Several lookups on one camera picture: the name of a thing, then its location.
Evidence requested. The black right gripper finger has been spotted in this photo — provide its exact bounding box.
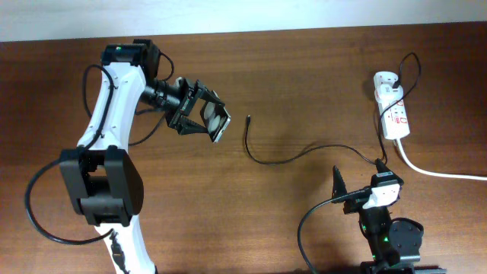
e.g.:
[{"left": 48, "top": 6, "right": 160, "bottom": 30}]
[
  {"left": 332, "top": 166, "right": 348, "bottom": 203},
  {"left": 375, "top": 158, "right": 404, "bottom": 186}
]

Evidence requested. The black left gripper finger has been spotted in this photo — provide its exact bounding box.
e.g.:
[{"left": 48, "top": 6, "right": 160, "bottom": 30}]
[
  {"left": 177, "top": 116, "right": 208, "bottom": 135},
  {"left": 196, "top": 80, "right": 225, "bottom": 106}
]

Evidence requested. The black Samsung smartphone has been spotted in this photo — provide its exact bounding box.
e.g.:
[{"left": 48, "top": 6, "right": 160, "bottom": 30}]
[{"left": 200, "top": 102, "right": 231, "bottom": 143}]

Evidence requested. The black USB charging cable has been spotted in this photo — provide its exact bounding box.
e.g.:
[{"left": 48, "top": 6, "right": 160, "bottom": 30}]
[{"left": 244, "top": 51, "right": 422, "bottom": 166}]

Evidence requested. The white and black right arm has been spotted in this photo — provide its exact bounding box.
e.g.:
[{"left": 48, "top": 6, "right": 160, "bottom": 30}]
[{"left": 332, "top": 159, "right": 447, "bottom": 274}]

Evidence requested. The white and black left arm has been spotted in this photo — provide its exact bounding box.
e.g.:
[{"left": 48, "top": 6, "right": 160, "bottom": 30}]
[{"left": 59, "top": 40, "right": 231, "bottom": 273}]

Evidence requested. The white USB charger plug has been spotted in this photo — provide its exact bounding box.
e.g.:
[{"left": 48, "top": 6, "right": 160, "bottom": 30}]
[{"left": 374, "top": 84, "right": 404, "bottom": 103}]

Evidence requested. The white power strip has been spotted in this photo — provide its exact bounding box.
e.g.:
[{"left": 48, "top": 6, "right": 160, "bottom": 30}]
[{"left": 374, "top": 72, "right": 410, "bottom": 140}]

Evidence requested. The white power strip cord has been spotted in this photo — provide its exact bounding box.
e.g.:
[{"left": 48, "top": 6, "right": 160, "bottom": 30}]
[{"left": 393, "top": 138, "right": 487, "bottom": 182}]

